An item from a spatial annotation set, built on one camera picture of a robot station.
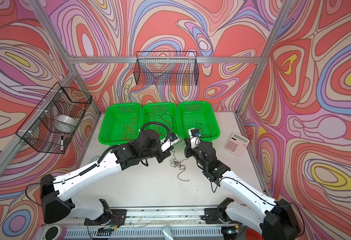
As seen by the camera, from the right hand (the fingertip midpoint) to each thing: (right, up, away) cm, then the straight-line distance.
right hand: (187, 141), depth 78 cm
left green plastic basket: (-54, +6, +32) cm, 63 cm away
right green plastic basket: (+13, +17, +40) cm, 46 cm away
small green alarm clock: (-57, -13, +14) cm, 60 cm away
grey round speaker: (-61, -39, -13) cm, 73 cm away
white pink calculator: (+35, -4, +20) cm, 41 cm away
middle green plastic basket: (-21, +23, +45) cm, 55 cm away
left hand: (-7, -2, -7) cm, 10 cm away
